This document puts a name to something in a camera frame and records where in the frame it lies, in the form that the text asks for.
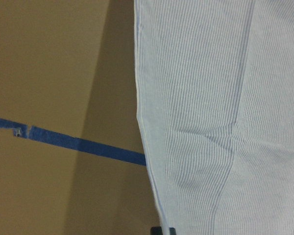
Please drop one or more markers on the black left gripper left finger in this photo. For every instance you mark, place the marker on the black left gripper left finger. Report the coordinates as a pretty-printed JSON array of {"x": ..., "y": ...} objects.
[{"x": 156, "y": 231}]

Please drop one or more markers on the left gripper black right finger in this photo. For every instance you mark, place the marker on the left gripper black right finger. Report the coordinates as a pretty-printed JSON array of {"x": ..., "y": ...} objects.
[{"x": 172, "y": 231}]

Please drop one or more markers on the light blue striped shirt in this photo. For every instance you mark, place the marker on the light blue striped shirt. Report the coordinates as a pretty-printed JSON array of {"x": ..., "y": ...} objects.
[{"x": 215, "y": 108}]

